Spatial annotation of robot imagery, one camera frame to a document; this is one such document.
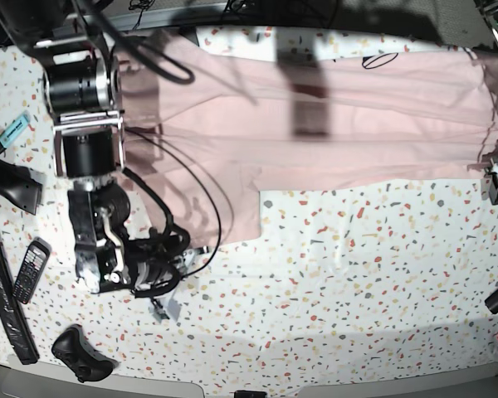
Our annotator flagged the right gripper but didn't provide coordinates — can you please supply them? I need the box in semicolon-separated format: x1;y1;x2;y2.
126;235;210;299

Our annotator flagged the pink T-shirt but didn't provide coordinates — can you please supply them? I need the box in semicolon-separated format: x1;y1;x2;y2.
120;36;498;245

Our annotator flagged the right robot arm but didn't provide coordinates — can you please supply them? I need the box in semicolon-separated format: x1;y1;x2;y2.
0;1;195;299

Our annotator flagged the black remote control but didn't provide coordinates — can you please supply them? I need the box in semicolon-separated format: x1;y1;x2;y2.
12;237;51;304

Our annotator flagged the black game controller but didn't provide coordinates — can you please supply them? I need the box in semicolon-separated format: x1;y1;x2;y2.
51;324;117;383

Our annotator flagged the black box bottom edge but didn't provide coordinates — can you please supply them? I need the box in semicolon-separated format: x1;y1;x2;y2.
233;390;267;398

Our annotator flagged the black handheld device left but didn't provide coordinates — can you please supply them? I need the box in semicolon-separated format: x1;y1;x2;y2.
0;160;43;215

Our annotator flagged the long black wrapped bar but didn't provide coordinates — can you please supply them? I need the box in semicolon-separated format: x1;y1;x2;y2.
0;236;39;365

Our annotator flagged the turquoise highlighter marker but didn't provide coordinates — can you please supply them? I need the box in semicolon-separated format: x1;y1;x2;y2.
0;112;30;155

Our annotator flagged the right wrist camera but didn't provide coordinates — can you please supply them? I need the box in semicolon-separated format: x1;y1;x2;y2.
149;290;182;323

